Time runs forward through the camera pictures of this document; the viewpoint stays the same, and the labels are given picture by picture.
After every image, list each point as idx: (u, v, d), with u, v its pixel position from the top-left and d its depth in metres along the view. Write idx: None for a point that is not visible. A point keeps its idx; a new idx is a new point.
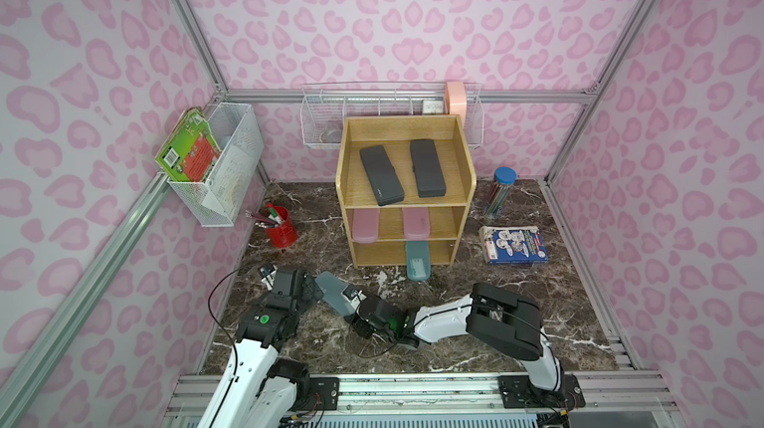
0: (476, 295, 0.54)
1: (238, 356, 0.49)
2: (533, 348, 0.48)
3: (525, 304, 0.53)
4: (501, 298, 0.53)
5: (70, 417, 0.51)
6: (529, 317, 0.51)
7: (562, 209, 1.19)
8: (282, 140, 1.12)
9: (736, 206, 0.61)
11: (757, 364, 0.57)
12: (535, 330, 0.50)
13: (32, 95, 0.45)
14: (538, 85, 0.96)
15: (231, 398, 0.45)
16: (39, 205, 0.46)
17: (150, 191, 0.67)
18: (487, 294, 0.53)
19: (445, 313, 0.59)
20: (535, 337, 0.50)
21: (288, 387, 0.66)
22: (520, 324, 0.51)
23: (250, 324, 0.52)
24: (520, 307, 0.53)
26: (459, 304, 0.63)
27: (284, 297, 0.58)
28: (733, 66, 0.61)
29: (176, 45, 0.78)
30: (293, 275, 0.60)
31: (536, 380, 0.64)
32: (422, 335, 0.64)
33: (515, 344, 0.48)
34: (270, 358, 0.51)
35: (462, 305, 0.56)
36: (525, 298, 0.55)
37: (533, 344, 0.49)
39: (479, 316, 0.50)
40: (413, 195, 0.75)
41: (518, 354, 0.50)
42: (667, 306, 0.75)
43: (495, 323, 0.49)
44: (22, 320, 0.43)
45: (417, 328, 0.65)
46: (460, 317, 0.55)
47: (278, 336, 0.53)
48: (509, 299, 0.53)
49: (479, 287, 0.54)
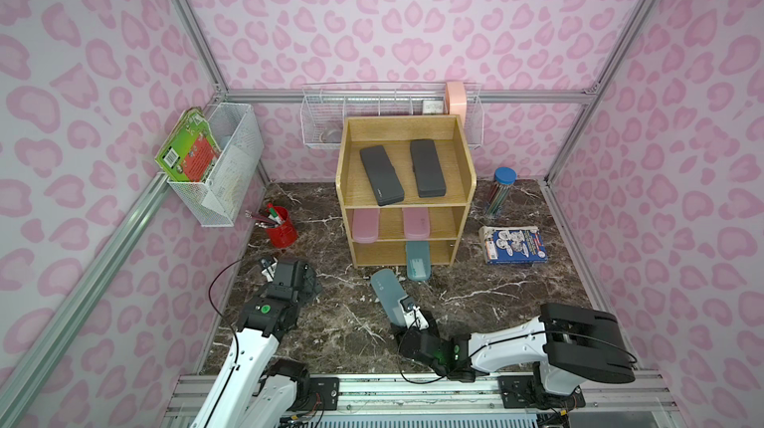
0: (544, 316, 0.49)
1: (239, 346, 0.48)
2: (628, 372, 0.43)
3: (603, 320, 0.47)
4: (574, 317, 0.47)
5: (70, 418, 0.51)
6: (610, 334, 0.46)
7: (562, 209, 1.19)
8: (282, 140, 1.12)
9: (736, 206, 0.61)
11: (757, 364, 0.57)
12: (621, 350, 0.45)
13: (32, 95, 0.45)
14: (538, 85, 0.96)
15: (233, 385, 0.45)
16: (39, 205, 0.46)
17: (150, 191, 0.67)
18: (558, 315, 0.47)
19: (513, 341, 0.52)
20: (624, 358, 0.44)
21: (289, 385, 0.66)
22: (604, 345, 0.45)
23: (251, 314, 0.52)
24: (598, 324, 0.47)
26: (528, 330, 0.50)
27: (285, 288, 0.58)
28: (733, 66, 0.61)
29: (176, 46, 0.78)
30: (294, 266, 0.60)
31: (550, 387, 0.62)
32: (481, 367, 0.58)
33: (608, 371, 0.43)
34: (270, 349, 0.51)
35: (533, 330, 0.50)
36: (600, 313, 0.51)
37: (626, 366, 0.43)
39: (561, 344, 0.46)
40: (414, 195, 0.75)
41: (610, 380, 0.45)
42: (667, 306, 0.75)
43: (579, 350, 0.44)
44: (22, 320, 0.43)
45: (477, 361, 0.57)
46: (531, 346, 0.49)
47: (278, 326, 0.52)
48: (584, 318, 0.47)
49: (548, 307, 0.49)
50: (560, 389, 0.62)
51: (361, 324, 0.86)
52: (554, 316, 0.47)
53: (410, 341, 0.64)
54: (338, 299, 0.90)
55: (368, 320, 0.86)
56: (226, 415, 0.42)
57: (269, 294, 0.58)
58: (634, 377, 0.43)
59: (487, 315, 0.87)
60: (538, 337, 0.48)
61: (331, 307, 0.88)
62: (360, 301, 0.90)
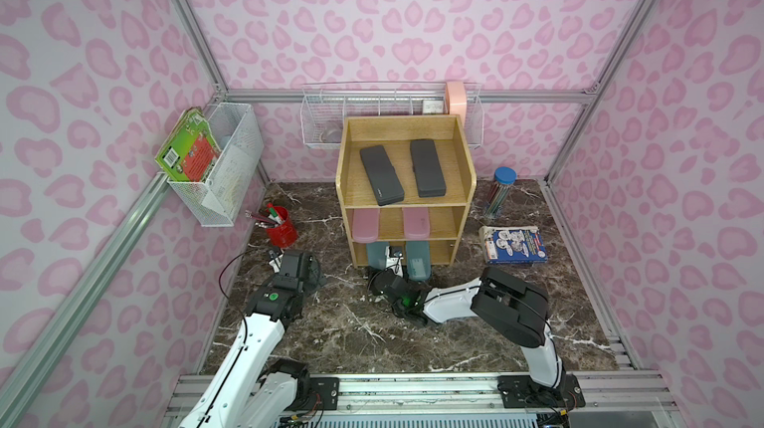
0: (483, 277, 0.56)
1: (248, 328, 0.50)
2: (535, 334, 0.49)
3: (533, 293, 0.54)
4: (509, 284, 0.54)
5: (70, 417, 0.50)
6: (536, 305, 0.52)
7: (562, 209, 1.19)
8: (282, 140, 1.12)
9: (736, 206, 0.61)
11: (757, 363, 0.57)
12: (539, 319, 0.51)
13: (32, 94, 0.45)
14: (539, 85, 0.96)
15: (240, 364, 0.46)
16: (39, 204, 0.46)
17: (150, 191, 0.67)
18: (495, 278, 0.55)
19: (454, 294, 0.62)
20: (538, 325, 0.51)
21: (290, 381, 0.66)
22: (525, 310, 0.52)
23: (259, 301, 0.54)
24: (528, 295, 0.54)
26: (468, 285, 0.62)
27: (290, 279, 0.60)
28: (733, 66, 0.61)
29: (176, 45, 0.78)
30: (299, 258, 0.62)
31: (536, 376, 0.65)
32: (431, 314, 0.67)
33: (517, 327, 0.50)
34: (277, 333, 0.52)
35: (471, 285, 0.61)
36: (534, 287, 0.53)
37: (536, 330, 0.50)
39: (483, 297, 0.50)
40: (413, 195, 0.75)
41: (519, 338, 0.51)
42: (667, 306, 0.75)
43: (498, 306, 0.52)
44: (22, 320, 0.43)
45: (427, 308, 0.67)
46: (467, 297, 0.57)
47: (285, 316, 0.55)
48: (517, 286, 0.54)
49: (488, 269, 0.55)
50: (540, 377, 0.64)
51: (361, 324, 0.86)
52: (491, 278, 0.55)
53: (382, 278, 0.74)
54: (338, 299, 0.90)
55: (368, 320, 0.86)
56: (234, 391, 0.44)
57: (275, 284, 0.60)
58: (539, 340, 0.49)
59: None
60: (473, 290, 0.57)
61: (331, 307, 0.88)
62: (360, 301, 0.90)
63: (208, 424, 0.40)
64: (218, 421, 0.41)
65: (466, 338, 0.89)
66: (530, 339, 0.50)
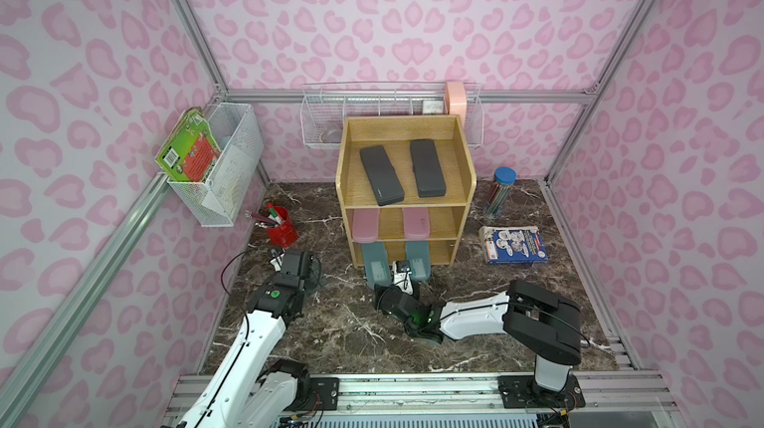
0: (511, 292, 0.52)
1: (250, 324, 0.51)
2: (574, 352, 0.46)
3: (566, 305, 0.50)
4: (540, 298, 0.50)
5: (70, 418, 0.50)
6: (569, 319, 0.49)
7: (562, 209, 1.19)
8: (282, 140, 1.12)
9: (736, 206, 0.61)
11: (757, 364, 0.57)
12: (576, 333, 0.47)
13: (32, 95, 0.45)
14: (538, 85, 0.96)
15: (242, 359, 0.46)
16: (39, 205, 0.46)
17: (150, 191, 0.67)
18: (524, 292, 0.50)
19: (477, 310, 0.57)
20: (575, 341, 0.47)
21: (291, 380, 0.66)
22: (559, 324, 0.48)
23: (261, 298, 0.54)
24: (561, 308, 0.50)
26: (493, 302, 0.54)
27: (291, 277, 0.60)
28: (733, 66, 0.61)
29: (176, 45, 0.78)
30: (300, 256, 0.62)
31: (541, 379, 0.63)
32: (449, 331, 0.62)
33: (556, 346, 0.46)
34: (277, 330, 0.52)
35: (497, 302, 0.53)
36: (566, 299, 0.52)
37: (574, 347, 0.46)
39: (517, 315, 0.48)
40: (414, 195, 0.75)
41: (557, 357, 0.48)
42: (667, 306, 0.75)
43: (534, 321, 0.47)
44: (22, 320, 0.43)
45: (445, 325, 0.62)
46: (493, 315, 0.52)
47: (286, 313, 0.55)
48: (549, 299, 0.50)
49: (516, 284, 0.52)
50: (549, 383, 0.63)
51: (361, 324, 0.86)
52: (520, 292, 0.51)
53: (389, 298, 0.69)
54: (338, 299, 0.90)
55: (368, 320, 0.86)
56: (235, 385, 0.44)
57: (276, 282, 0.61)
58: (579, 358, 0.45)
59: None
60: (500, 307, 0.52)
61: (331, 307, 0.88)
62: (360, 301, 0.90)
63: (210, 418, 0.40)
64: (219, 415, 0.41)
65: (466, 338, 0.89)
66: (569, 356, 0.46)
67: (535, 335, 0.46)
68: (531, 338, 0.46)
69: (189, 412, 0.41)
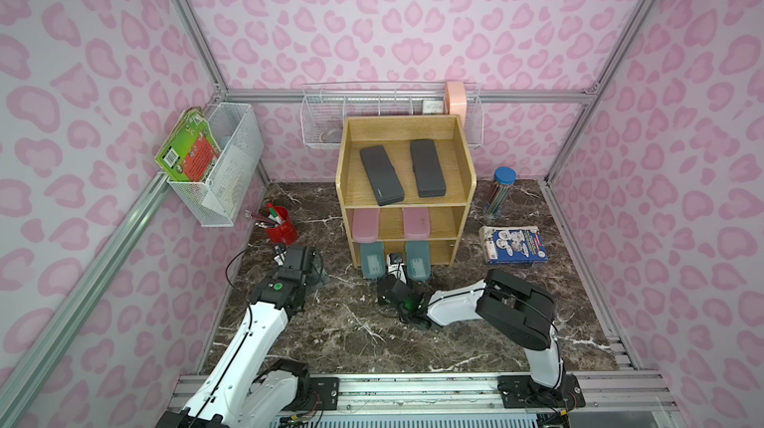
0: (488, 279, 0.55)
1: (253, 316, 0.51)
2: (541, 336, 0.49)
3: (539, 294, 0.53)
4: (514, 286, 0.54)
5: (70, 417, 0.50)
6: (542, 307, 0.52)
7: (562, 209, 1.19)
8: (282, 140, 1.12)
9: (736, 206, 0.61)
11: (757, 364, 0.57)
12: (546, 320, 0.51)
13: (32, 94, 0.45)
14: (538, 85, 0.96)
15: (246, 348, 0.47)
16: (39, 205, 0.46)
17: (150, 191, 0.67)
18: (500, 280, 0.54)
19: (458, 297, 0.61)
20: (545, 327, 0.50)
21: (292, 378, 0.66)
22: (531, 312, 0.51)
23: (264, 291, 0.55)
24: (534, 296, 0.53)
26: (472, 288, 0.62)
27: (294, 271, 0.61)
28: (733, 66, 0.61)
29: (176, 45, 0.78)
30: (303, 251, 0.63)
31: (536, 376, 0.64)
32: (436, 318, 0.66)
33: (523, 330, 0.49)
34: (278, 321, 0.53)
35: (475, 288, 0.58)
36: (540, 288, 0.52)
37: (542, 332, 0.49)
39: (488, 299, 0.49)
40: (413, 195, 0.75)
41: (526, 342, 0.51)
42: (667, 306, 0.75)
43: (503, 307, 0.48)
44: (22, 320, 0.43)
45: (431, 312, 0.66)
46: (471, 300, 0.56)
47: (288, 306, 0.56)
48: (523, 287, 0.54)
49: (493, 272, 0.56)
50: (543, 379, 0.64)
51: (361, 324, 0.86)
52: (496, 280, 0.54)
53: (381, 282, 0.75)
54: (338, 299, 0.90)
55: (368, 320, 0.86)
56: (239, 374, 0.44)
57: (279, 276, 0.61)
58: (546, 343, 0.49)
59: None
60: (477, 292, 0.57)
61: (331, 307, 0.88)
62: (360, 301, 0.90)
63: (214, 404, 0.41)
64: (223, 402, 0.41)
65: (466, 338, 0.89)
66: (537, 341, 0.49)
67: (502, 319, 0.50)
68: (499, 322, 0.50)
69: (193, 398, 0.41)
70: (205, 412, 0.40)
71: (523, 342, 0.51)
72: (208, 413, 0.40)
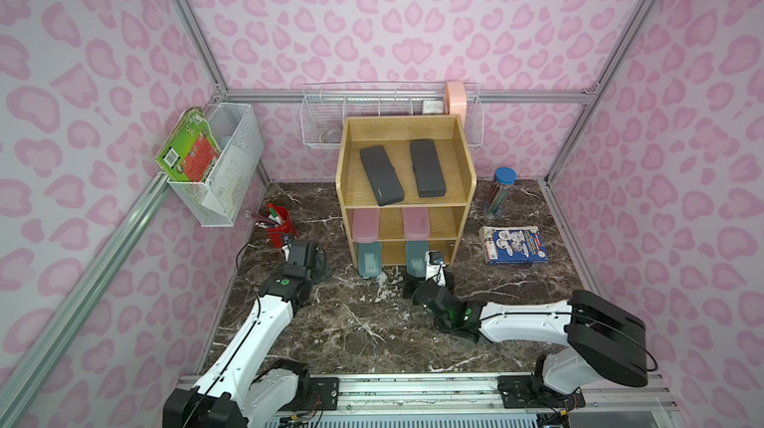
0: (574, 301, 0.49)
1: (261, 308, 0.53)
2: (642, 374, 0.43)
3: (633, 321, 0.47)
4: (606, 311, 0.47)
5: (70, 418, 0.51)
6: (636, 335, 0.46)
7: (562, 209, 1.19)
8: (282, 140, 1.12)
9: (736, 206, 0.61)
11: (757, 364, 0.57)
12: (643, 353, 0.44)
13: (32, 94, 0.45)
14: (538, 85, 0.96)
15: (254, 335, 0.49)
16: (39, 205, 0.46)
17: (150, 191, 0.67)
18: (589, 303, 0.47)
19: (532, 316, 0.53)
20: (643, 361, 0.44)
21: (292, 375, 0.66)
22: (626, 341, 0.45)
23: (272, 285, 0.58)
24: (628, 323, 0.47)
26: (552, 310, 0.51)
27: (298, 267, 0.63)
28: (733, 66, 0.61)
29: (176, 45, 0.78)
30: (306, 247, 0.65)
31: (548, 380, 0.63)
32: (489, 333, 0.59)
33: (624, 365, 0.43)
34: (286, 314, 0.55)
35: (558, 311, 0.50)
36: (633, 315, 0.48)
37: (642, 368, 0.43)
39: (582, 326, 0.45)
40: (413, 195, 0.75)
41: (621, 374, 0.44)
42: (667, 306, 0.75)
43: (600, 336, 0.44)
44: (22, 320, 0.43)
45: (485, 325, 0.59)
46: (551, 323, 0.49)
47: (293, 301, 0.58)
48: (616, 314, 0.47)
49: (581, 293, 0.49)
50: (556, 385, 0.63)
51: (361, 324, 0.86)
52: (584, 302, 0.47)
53: (425, 290, 0.65)
54: (338, 299, 0.90)
55: (368, 320, 0.86)
56: (247, 357, 0.46)
57: (285, 272, 0.64)
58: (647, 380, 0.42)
59: None
60: (561, 318, 0.49)
61: (331, 307, 0.88)
62: (360, 301, 0.90)
63: (223, 383, 0.42)
64: (232, 381, 0.43)
65: None
66: (634, 375, 0.43)
67: (602, 351, 0.43)
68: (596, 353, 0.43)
69: (202, 377, 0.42)
70: (214, 390, 0.41)
71: (614, 373, 0.45)
72: (217, 391, 0.41)
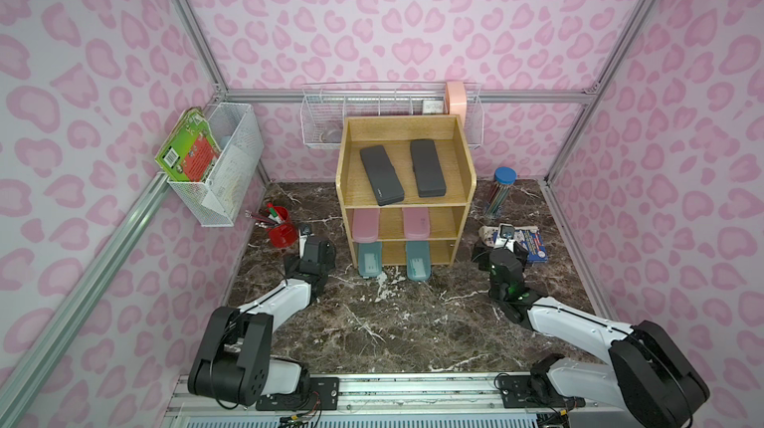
0: (641, 331, 0.47)
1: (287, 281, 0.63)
2: (669, 421, 0.40)
3: (695, 381, 0.43)
4: (671, 355, 0.44)
5: (70, 417, 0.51)
6: (690, 393, 0.42)
7: (562, 209, 1.19)
8: (282, 140, 1.12)
9: (736, 206, 0.61)
11: (757, 364, 0.57)
12: (685, 408, 0.41)
13: (32, 94, 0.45)
14: (538, 85, 0.96)
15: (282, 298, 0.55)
16: (39, 205, 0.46)
17: (150, 190, 0.67)
18: (659, 340, 0.44)
19: (584, 320, 0.53)
20: (680, 415, 0.41)
21: (296, 365, 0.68)
22: (672, 389, 0.43)
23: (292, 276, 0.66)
24: (686, 377, 0.43)
26: (610, 322, 0.50)
27: (312, 263, 0.72)
28: (733, 66, 0.61)
29: (176, 45, 0.78)
30: (318, 247, 0.72)
31: (554, 375, 0.63)
32: (538, 320, 0.61)
33: (656, 402, 0.41)
34: (306, 292, 0.64)
35: (614, 325, 0.49)
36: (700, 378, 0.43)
37: (673, 418, 0.40)
39: (637, 349, 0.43)
40: (413, 195, 0.75)
41: (647, 410, 0.43)
42: (667, 306, 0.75)
43: (651, 369, 0.43)
44: (22, 320, 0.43)
45: (538, 313, 0.60)
46: (601, 336, 0.48)
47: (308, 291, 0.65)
48: (679, 363, 0.44)
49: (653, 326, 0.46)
50: (556, 380, 0.63)
51: (361, 324, 0.86)
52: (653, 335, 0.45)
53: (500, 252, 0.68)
54: (338, 299, 0.90)
55: (368, 320, 0.86)
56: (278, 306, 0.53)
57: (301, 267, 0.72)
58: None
59: (487, 315, 0.87)
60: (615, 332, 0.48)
61: (331, 307, 0.88)
62: (360, 301, 0.90)
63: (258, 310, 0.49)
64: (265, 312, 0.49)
65: (466, 338, 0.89)
66: (662, 419, 0.41)
67: (644, 380, 0.42)
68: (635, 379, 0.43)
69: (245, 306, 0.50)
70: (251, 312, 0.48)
71: (641, 405, 0.44)
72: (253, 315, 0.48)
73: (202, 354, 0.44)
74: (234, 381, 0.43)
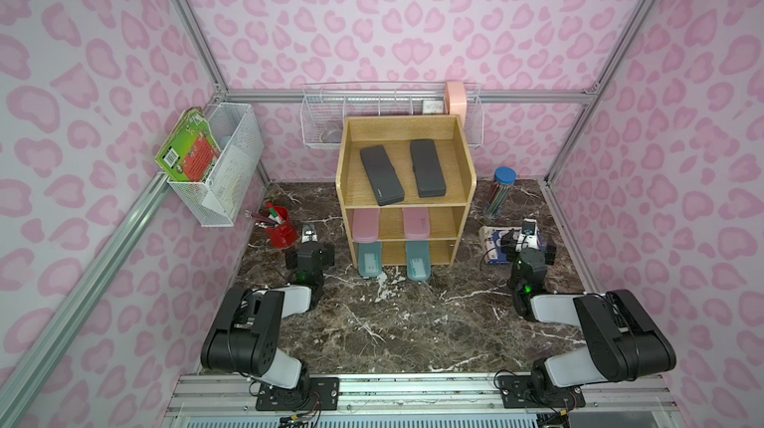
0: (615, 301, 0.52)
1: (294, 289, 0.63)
2: (620, 359, 0.44)
3: (659, 340, 0.45)
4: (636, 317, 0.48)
5: (70, 417, 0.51)
6: (651, 347, 0.45)
7: (562, 209, 1.19)
8: (282, 140, 1.12)
9: (736, 206, 0.61)
11: (757, 364, 0.57)
12: (642, 356, 0.44)
13: (32, 95, 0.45)
14: (538, 85, 0.96)
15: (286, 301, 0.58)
16: (39, 205, 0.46)
17: (150, 191, 0.67)
18: (626, 306, 0.49)
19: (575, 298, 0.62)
20: (636, 360, 0.44)
21: (298, 362, 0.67)
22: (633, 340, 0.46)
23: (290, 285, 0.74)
24: (650, 335, 0.46)
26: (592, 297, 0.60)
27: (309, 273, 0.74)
28: (733, 66, 0.61)
29: (176, 45, 0.78)
30: (311, 257, 0.73)
31: (551, 366, 0.65)
32: (536, 306, 0.67)
33: (607, 340, 0.45)
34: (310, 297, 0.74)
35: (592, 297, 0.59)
36: (667, 340, 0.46)
37: (625, 357, 0.44)
39: (598, 301, 0.49)
40: (413, 195, 0.75)
41: (604, 359, 0.46)
42: (667, 306, 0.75)
43: (608, 317, 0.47)
44: (22, 320, 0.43)
45: (536, 298, 0.67)
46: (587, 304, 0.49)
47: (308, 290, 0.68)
48: (644, 322, 0.47)
49: (623, 294, 0.50)
50: (555, 371, 0.64)
51: (361, 324, 0.86)
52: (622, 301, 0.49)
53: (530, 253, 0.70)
54: (338, 299, 0.90)
55: (368, 320, 0.86)
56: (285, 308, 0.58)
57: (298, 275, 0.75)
58: (621, 365, 0.43)
59: (487, 315, 0.87)
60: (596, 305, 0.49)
61: (331, 307, 0.88)
62: (360, 301, 0.90)
63: None
64: None
65: (466, 338, 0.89)
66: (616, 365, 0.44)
67: (597, 320, 0.47)
68: (592, 322, 0.48)
69: None
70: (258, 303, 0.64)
71: (601, 358, 0.47)
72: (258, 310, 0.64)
73: (217, 324, 0.47)
74: (248, 352, 0.45)
